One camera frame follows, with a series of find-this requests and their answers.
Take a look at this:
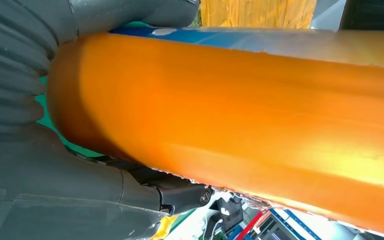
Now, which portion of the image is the yellow taped board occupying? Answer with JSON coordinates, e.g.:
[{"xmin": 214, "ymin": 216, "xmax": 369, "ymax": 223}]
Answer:
[{"xmin": 200, "ymin": 0, "xmax": 317, "ymax": 29}]

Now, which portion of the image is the blue metal shelf rack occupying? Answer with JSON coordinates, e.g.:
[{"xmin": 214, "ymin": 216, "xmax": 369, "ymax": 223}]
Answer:
[{"xmin": 235, "ymin": 208, "xmax": 324, "ymax": 240}]

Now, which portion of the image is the black tablet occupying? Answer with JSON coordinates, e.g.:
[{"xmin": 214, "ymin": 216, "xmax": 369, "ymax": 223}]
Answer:
[{"xmin": 216, "ymin": 197, "xmax": 245, "ymax": 234}]

